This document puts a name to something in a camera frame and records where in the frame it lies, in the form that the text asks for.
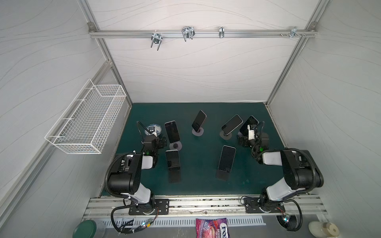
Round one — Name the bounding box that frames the white wire basket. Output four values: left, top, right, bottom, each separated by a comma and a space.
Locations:
45, 79, 126, 154

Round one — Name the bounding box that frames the blue white ceramic bowl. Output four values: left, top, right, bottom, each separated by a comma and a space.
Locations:
144, 124, 162, 136

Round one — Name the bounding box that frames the aluminium top crossbar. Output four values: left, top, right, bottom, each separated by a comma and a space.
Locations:
89, 24, 317, 39

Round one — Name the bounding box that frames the pink candy bag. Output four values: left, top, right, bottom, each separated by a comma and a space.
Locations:
195, 218, 230, 238

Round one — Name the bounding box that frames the white tape roll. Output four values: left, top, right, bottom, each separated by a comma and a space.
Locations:
308, 221, 340, 238

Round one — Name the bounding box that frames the grey round stand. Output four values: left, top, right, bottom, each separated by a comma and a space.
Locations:
219, 131, 232, 140

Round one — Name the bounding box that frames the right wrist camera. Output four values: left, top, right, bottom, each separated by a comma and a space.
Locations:
247, 125, 257, 141

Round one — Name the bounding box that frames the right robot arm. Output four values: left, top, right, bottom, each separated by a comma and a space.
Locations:
237, 120, 324, 232

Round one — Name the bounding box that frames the dark phone far right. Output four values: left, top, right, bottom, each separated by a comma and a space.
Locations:
239, 115, 259, 136

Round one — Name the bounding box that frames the purple round stand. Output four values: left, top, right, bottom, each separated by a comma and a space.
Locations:
192, 128, 204, 137
169, 141, 182, 151

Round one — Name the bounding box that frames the silver phone on grey stand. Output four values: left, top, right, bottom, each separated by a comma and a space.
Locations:
221, 114, 243, 135

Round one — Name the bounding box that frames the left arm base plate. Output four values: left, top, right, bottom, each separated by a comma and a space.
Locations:
129, 199, 170, 216

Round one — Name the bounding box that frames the purple case phone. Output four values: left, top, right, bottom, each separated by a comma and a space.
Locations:
165, 121, 180, 143
191, 110, 206, 131

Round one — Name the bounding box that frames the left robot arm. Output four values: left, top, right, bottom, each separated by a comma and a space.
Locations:
104, 134, 169, 235

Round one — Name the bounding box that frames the black folding stand right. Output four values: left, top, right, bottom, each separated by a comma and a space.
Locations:
216, 169, 231, 181

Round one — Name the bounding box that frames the purple round stand left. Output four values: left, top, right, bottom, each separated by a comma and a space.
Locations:
169, 141, 182, 151

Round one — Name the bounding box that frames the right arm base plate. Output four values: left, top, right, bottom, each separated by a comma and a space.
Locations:
240, 196, 286, 214

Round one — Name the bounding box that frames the green lid container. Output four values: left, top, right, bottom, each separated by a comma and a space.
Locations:
72, 220, 97, 238

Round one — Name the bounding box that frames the purple round stand centre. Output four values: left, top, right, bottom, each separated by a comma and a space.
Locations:
192, 128, 204, 137

